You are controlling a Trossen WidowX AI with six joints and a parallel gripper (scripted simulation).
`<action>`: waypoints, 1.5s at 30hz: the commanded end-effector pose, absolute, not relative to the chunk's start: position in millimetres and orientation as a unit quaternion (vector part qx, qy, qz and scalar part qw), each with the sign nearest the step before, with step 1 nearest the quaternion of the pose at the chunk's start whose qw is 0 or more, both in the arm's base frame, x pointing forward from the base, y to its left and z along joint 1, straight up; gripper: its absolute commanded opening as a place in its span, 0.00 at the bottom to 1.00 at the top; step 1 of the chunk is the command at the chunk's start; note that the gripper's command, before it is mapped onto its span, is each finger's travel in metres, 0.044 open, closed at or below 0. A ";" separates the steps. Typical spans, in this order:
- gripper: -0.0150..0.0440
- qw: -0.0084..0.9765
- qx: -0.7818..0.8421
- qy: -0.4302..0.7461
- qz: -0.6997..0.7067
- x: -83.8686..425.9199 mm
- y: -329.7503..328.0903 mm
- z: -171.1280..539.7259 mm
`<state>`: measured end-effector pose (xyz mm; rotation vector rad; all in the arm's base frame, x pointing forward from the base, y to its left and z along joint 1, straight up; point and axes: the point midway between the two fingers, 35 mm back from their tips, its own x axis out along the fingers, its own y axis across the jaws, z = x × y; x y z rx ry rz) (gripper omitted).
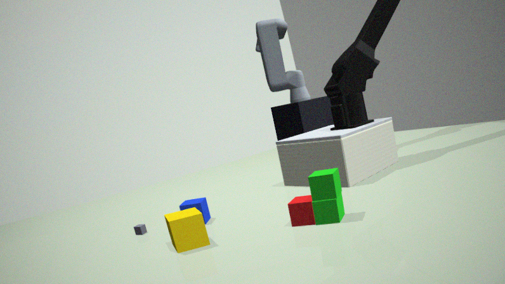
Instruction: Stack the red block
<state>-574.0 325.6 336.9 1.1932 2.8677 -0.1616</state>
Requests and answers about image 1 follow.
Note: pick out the yellow block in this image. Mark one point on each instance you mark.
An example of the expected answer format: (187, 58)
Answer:
(187, 230)

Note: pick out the blue block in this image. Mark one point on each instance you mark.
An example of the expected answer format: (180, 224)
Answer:
(200, 204)

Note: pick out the red block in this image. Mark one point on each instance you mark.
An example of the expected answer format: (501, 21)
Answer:
(301, 211)

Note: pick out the green cube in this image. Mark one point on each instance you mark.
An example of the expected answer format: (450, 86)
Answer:
(328, 211)
(325, 184)

